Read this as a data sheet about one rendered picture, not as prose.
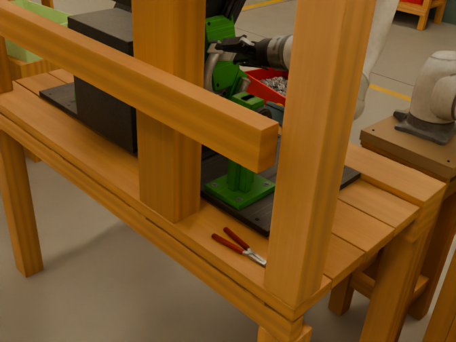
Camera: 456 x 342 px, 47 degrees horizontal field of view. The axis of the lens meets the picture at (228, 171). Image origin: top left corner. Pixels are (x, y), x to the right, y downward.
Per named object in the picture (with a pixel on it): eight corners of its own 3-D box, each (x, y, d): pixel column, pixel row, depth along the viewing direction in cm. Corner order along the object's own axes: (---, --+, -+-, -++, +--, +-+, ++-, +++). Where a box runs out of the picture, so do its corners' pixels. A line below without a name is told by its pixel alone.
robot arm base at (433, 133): (404, 110, 197) (407, 96, 195) (463, 129, 185) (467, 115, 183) (382, 125, 185) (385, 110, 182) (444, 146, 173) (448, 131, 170)
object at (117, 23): (123, 104, 185) (117, 7, 167) (180, 136, 167) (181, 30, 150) (77, 119, 173) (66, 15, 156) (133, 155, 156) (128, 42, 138)
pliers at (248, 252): (210, 237, 128) (210, 233, 127) (226, 229, 131) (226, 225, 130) (257, 271, 118) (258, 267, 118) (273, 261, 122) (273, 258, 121)
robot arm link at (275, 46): (291, 26, 129) (273, 27, 134) (277, 58, 128) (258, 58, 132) (309, 48, 136) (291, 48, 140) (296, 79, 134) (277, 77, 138)
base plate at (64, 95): (132, 70, 219) (132, 65, 218) (359, 178, 155) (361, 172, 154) (39, 96, 193) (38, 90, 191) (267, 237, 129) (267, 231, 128)
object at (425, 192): (132, 78, 246) (131, 46, 238) (433, 224, 159) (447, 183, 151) (106, 85, 237) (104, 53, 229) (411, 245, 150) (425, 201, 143)
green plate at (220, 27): (223, 81, 169) (213, 13, 162) (241, 82, 164) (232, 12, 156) (196, 90, 162) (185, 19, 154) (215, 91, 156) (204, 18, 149)
